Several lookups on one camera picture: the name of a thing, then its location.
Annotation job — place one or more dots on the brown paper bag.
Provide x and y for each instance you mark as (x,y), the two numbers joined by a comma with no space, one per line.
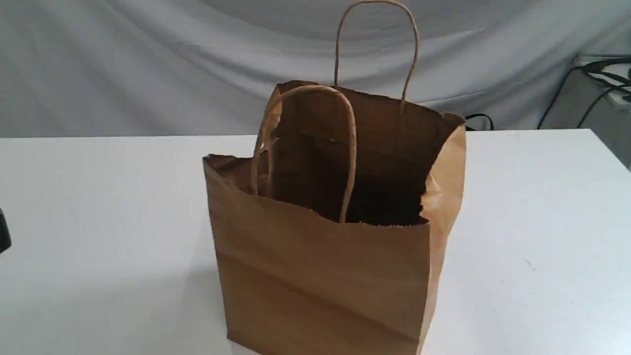
(331,238)

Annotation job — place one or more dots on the grey backdrop cloth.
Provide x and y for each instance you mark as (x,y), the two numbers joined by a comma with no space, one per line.
(80,68)

